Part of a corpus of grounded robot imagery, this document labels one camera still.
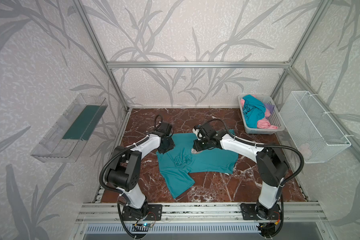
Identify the aluminium frame crossbar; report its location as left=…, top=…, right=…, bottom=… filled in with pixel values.
left=107, top=62, right=290, bottom=69

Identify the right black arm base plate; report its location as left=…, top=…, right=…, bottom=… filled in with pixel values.
left=240, top=203, right=282, bottom=221

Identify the left black corrugated cable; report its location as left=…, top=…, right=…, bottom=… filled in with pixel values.
left=98, top=114, right=164, bottom=196

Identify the slotted white cable duct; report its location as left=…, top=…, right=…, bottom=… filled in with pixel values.
left=85, top=223, right=260, bottom=234

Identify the pink t-shirt in basket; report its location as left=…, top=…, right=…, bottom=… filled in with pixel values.
left=240, top=98, right=278, bottom=130

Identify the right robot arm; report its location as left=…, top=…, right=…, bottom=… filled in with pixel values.
left=193, top=123, right=289, bottom=220

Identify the pink item in wire basket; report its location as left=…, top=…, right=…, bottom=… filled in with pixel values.
left=298, top=143, right=313, bottom=160

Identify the right black corrugated cable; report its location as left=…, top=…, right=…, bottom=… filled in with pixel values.
left=205, top=118, right=305, bottom=187

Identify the white plastic laundry basket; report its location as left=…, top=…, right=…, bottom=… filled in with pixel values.
left=238, top=94, right=285, bottom=135

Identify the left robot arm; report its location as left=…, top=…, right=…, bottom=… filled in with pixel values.
left=99, top=122, right=175, bottom=210

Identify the purple t-shirt in basket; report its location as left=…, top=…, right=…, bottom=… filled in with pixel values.
left=264, top=103, right=275, bottom=115

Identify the white wire mesh basket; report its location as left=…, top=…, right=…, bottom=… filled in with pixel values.
left=280, top=91, right=352, bottom=164

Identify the teal t-shirt in basket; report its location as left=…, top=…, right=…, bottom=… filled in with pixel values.
left=242, top=95, right=266, bottom=129

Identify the black corrugated cable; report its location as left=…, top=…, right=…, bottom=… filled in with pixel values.
left=205, top=118, right=305, bottom=187
left=98, top=114, right=164, bottom=196

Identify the clear plastic wall tray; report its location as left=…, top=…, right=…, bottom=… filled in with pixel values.
left=31, top=94, right=108, bottom=163

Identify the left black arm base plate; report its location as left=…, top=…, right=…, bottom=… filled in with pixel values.
left=121, top=204, right=163, bottom=221

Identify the teal printed t-shirt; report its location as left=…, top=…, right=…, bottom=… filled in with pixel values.
left=157, top=133, right=239, bottom=199

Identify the green circuit board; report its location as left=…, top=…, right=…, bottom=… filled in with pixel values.
left=134, top=222, right=156, bottom=231

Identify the aluminium front rail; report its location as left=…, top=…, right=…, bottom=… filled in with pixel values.
left=75, top=202, right=328, bottom=224

